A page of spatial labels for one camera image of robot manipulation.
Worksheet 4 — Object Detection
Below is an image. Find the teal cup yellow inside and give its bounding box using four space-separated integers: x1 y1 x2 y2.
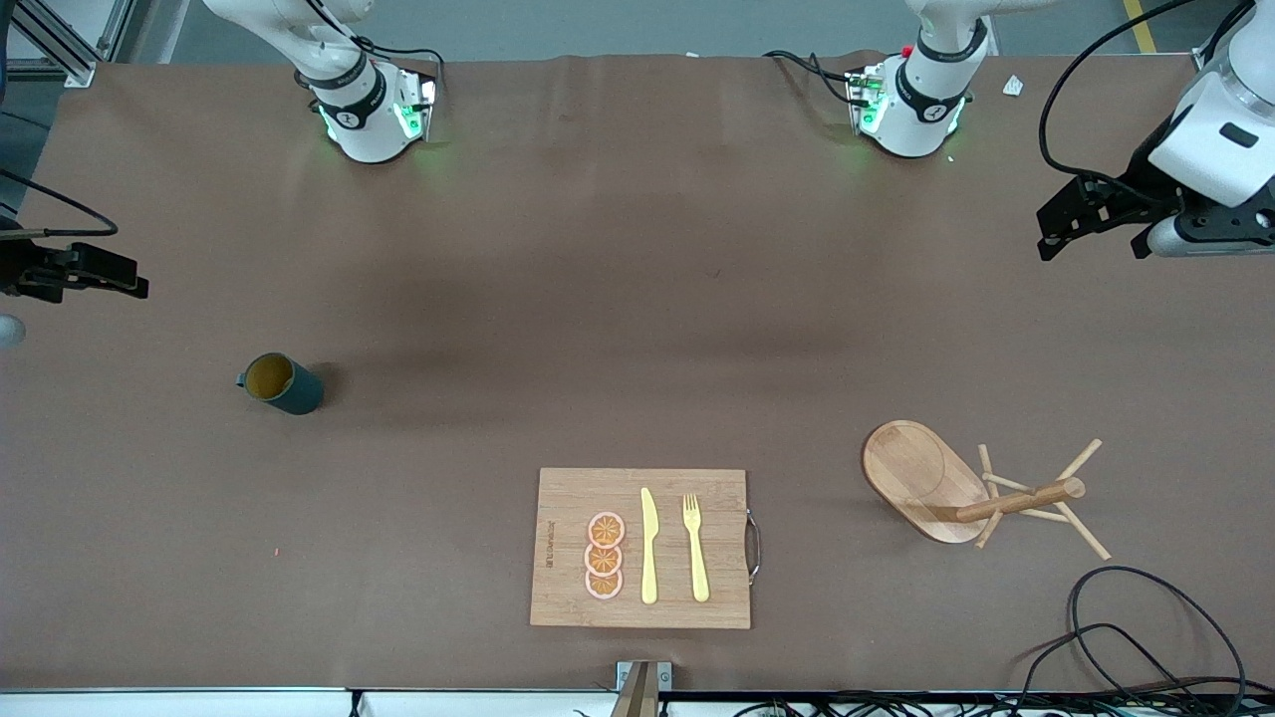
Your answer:
236 353 326 416

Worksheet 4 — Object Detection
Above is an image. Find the wooden mug tree stand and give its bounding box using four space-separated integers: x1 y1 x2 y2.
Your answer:
863 418 1111 562

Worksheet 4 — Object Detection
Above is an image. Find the brown table cover sheet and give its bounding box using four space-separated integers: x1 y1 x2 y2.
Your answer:
0 50 1275 693

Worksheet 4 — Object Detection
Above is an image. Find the yellow plastic fork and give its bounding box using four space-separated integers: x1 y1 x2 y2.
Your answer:
682 494 711 603

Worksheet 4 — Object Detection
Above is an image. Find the yellow plastic knife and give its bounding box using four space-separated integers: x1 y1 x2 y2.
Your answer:
639 487 660 605

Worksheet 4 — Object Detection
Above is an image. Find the bamboo cutting board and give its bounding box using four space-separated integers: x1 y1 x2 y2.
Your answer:
529 467 753 630

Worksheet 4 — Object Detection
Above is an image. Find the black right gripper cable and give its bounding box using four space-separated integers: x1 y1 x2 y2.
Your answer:
0 167 120 240

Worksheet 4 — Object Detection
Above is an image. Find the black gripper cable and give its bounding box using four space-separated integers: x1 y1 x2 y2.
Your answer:
1038 0 1258 190
0 167 120 240

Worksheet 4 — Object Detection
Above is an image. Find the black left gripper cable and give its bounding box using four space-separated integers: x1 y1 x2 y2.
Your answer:
1038 0 1258 190

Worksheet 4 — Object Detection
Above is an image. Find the aluminium frame profile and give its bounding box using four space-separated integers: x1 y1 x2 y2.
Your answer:
0 0 130 89

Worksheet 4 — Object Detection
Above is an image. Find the black arm base cable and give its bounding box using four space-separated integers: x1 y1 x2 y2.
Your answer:
354 38 446 81
762 50 870 106

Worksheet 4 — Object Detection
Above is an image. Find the black looped cable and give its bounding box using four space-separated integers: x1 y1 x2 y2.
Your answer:
1011 622 1211 717
1068 566 1248 703

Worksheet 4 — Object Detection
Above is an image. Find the aluminium camera post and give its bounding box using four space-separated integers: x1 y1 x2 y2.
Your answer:
610 660 673 717

